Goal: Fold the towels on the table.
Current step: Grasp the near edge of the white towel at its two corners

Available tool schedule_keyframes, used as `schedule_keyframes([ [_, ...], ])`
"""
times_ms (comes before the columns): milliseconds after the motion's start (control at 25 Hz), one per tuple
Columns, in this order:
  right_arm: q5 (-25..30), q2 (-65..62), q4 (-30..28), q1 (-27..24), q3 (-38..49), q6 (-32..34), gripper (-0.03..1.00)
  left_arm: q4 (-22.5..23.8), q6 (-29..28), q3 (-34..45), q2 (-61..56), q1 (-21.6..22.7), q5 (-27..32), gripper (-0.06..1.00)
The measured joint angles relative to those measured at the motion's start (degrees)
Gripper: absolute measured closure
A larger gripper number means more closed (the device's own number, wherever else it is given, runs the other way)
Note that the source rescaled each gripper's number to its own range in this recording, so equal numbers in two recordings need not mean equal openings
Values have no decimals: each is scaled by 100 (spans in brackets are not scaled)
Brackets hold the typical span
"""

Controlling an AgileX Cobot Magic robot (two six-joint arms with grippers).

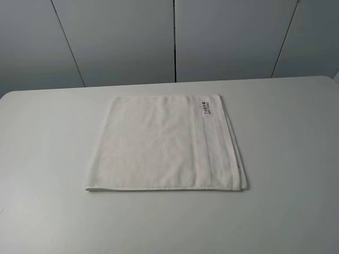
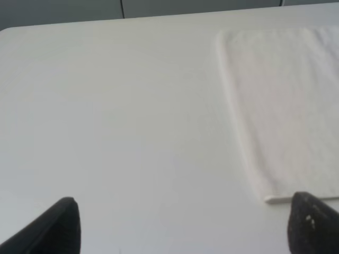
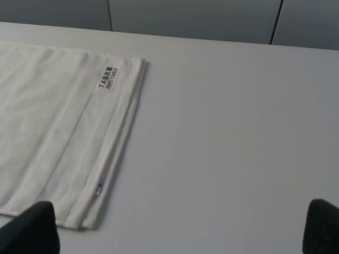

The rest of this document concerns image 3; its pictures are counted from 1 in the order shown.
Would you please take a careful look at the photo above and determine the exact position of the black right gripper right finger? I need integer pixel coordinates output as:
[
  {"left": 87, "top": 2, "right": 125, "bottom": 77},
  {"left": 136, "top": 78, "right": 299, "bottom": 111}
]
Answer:
[{"left": 302, "top": 199, "right": 338, "bottom": 253}]

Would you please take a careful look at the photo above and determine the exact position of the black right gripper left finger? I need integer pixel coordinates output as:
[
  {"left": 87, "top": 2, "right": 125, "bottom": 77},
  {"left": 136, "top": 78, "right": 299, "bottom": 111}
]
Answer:
[{"left": 1, "top": 201, "right": 60, "bottom": 253}]

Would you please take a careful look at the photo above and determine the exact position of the white towel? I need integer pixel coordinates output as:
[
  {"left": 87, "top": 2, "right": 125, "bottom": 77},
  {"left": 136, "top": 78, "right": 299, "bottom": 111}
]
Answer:
[{"left": 1, "top": 42, "right": 146, "bottom": 230}]

